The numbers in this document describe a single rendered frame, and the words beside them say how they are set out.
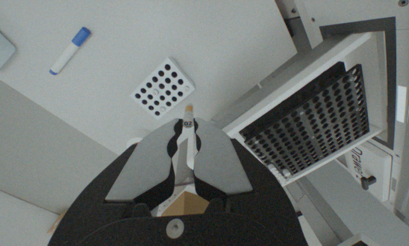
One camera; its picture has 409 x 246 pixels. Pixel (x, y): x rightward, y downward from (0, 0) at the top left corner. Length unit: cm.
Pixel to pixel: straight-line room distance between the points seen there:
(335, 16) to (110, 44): 42
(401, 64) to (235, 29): 26
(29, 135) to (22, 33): 170
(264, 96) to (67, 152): 195
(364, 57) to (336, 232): 99
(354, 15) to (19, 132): 228
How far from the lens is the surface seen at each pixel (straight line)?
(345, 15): 32
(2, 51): 49
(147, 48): 35
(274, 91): 27
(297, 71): 28
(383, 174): 57
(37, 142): 213
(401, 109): 38
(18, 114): 202
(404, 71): 32
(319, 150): 38
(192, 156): 24
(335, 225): 121
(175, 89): 32
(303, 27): 42
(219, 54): 34
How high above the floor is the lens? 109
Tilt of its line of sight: 59 degrees down
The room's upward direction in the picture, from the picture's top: 172 degrees clockwise
